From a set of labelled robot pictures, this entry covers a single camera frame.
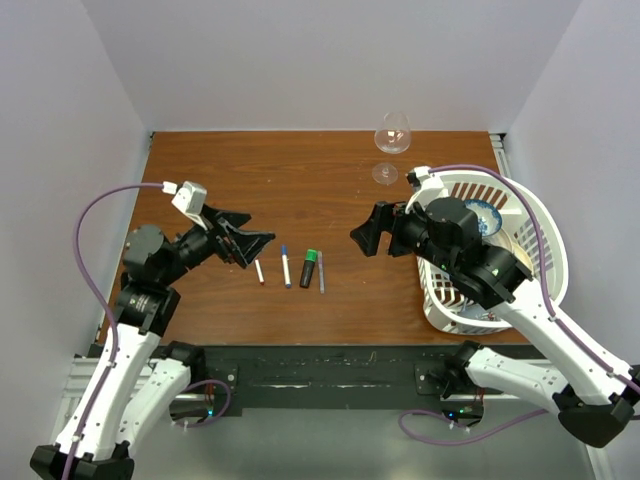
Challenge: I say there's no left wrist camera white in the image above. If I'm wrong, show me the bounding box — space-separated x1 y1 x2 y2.
162 181 207 229

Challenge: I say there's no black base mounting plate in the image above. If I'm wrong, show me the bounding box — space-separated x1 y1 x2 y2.
204 345 482 416

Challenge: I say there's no white pen blue tip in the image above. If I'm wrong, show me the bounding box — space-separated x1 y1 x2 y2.
281 253 292 289

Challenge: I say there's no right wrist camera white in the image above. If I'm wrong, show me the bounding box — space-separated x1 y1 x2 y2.
405 166 450 213

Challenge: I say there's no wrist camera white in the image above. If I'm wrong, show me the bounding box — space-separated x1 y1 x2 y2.
405 166 450 213
162 181 207 229

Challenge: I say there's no green highlighter cap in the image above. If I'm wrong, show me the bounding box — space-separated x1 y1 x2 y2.
305 249 318 262

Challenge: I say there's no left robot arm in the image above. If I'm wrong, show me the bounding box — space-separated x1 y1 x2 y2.
30 206 276 479

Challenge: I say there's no blue white patterned bowl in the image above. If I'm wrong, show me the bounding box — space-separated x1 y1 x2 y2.
465 199 503 237

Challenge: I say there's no green highlighter pen black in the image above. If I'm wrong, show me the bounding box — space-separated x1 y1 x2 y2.
299 259 316 289

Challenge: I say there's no cream plate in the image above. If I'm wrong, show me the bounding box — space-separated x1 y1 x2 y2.
486 229 534 272

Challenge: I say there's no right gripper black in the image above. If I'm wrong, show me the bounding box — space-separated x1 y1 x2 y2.
350 195 457 273

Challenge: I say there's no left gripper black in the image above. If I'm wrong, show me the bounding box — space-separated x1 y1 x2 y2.
160 202 274 284

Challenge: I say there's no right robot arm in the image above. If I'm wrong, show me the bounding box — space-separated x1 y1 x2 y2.
350 197 639 448

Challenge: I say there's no purple pen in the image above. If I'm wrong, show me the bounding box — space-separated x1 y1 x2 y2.
317 259 325 294

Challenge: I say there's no white pen red tip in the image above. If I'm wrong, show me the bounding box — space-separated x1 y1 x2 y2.
254 259 265 286

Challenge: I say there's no white plastic dish basket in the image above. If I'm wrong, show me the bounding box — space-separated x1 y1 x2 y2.
417 169 569 336

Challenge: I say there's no clear wine glass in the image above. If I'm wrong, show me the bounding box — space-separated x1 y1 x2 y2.
372 111 412 185

